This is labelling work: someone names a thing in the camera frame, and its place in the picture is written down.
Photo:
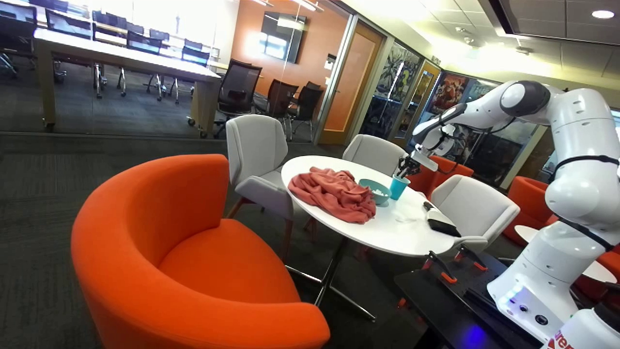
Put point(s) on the large orange tub armchair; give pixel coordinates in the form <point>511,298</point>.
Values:
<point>193,258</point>

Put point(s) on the green bowl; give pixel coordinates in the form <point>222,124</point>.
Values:
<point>374,192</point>

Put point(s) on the black computer monitor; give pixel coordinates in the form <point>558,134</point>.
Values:
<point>195,50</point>
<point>145,39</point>

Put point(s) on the orange wooden door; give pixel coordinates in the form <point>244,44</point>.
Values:
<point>350,83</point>

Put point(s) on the blue cup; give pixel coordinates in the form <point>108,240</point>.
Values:
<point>397,188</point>

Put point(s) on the round ceiling light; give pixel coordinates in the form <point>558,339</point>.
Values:
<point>602,13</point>

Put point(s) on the orange clamp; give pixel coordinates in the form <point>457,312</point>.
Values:
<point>478,266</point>
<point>447,277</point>

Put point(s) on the long wooden desk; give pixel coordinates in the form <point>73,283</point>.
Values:
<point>122,58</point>

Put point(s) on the grey armchair with wooden legs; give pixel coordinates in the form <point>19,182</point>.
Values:
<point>257,155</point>

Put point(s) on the red crumpled cloth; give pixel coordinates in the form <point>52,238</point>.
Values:
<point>333,192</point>

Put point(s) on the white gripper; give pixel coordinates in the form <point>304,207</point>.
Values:
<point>424,159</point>

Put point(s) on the black office chair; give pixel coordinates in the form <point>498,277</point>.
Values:
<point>238,87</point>
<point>281,97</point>
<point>310,99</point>

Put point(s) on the chrome table base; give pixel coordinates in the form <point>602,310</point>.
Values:
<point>331,277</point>

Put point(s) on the wall mounted screen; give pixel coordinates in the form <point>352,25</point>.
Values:
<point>282,37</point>

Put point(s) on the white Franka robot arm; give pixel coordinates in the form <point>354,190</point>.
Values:
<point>581,141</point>

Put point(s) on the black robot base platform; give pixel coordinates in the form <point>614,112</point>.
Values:
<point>445,310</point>

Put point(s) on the black hand brush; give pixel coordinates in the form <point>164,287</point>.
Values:
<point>443,227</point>

